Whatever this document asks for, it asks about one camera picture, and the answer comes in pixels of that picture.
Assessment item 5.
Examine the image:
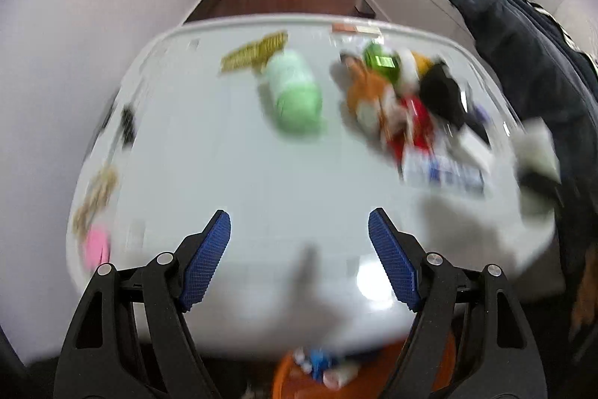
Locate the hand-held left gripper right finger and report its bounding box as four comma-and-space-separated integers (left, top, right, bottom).
368, 207, 547, 399

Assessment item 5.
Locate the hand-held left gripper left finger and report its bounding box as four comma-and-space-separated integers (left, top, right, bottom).
55, 209, 232, 399

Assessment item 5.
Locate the orange plastic basin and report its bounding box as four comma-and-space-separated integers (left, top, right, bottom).
272, 331, 457, 399

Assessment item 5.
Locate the small blue plastic box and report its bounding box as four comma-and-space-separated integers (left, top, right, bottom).
306, 347, 340, 382

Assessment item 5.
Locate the small white medicine bottle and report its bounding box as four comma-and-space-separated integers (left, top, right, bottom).
321, 367, 361, 389

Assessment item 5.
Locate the red and white packet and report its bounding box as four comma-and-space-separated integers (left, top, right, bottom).
395, 94, 487, 195

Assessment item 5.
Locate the pink nail clipper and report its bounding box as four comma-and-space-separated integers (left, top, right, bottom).
83, 225, 113, 273

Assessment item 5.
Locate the tan woven strip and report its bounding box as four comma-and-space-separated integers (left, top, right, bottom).
71, 166, 120, 237

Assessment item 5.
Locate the small white box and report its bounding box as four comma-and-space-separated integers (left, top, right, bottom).
459, 129, 494, 169

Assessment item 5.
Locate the black hair clip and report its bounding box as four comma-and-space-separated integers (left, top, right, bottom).
118, 106, 139, 148

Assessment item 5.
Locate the orange and white plush toy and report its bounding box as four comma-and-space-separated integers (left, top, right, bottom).
337, 52, 403, 140

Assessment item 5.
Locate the light green bottle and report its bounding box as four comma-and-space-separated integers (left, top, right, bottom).
260, 50, 324, 142

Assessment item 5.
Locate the shiny green container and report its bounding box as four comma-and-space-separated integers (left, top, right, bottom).
361, 41, 403, 83

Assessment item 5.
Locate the yellow-green woven strip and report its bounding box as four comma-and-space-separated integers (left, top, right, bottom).
219, 31, 289, 76

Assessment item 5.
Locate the clear plastic packet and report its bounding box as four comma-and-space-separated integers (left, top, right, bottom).
329, 22, 389, 50

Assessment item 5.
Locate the dark blue jacket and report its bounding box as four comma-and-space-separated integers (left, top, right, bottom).
422, 0, 598, 290

